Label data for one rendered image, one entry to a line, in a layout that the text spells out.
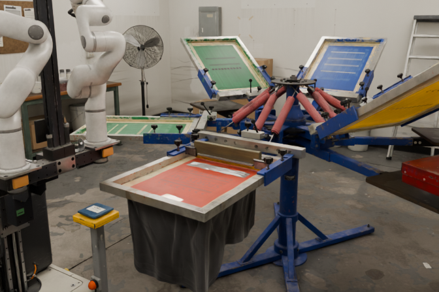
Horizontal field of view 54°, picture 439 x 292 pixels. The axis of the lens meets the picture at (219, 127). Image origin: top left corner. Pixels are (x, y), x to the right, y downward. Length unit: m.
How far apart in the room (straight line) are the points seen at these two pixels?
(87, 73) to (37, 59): 0.26
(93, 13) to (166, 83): 5.93
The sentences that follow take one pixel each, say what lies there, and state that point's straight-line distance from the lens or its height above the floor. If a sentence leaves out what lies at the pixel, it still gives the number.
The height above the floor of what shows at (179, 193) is 0.96.
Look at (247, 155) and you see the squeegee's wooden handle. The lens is 2.20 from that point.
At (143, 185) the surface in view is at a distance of 2.05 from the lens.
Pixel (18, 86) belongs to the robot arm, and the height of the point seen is 1.47.
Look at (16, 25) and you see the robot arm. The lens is 1.69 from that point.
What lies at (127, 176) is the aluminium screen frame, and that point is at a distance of 2.10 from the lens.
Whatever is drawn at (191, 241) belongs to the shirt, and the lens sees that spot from 1.91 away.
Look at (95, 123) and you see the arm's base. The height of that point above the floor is 1.24.
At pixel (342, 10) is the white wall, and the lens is 6.26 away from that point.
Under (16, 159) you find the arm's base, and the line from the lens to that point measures 1.83.
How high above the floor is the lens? 1.70
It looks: 14 degrees down
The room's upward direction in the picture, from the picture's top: straight up
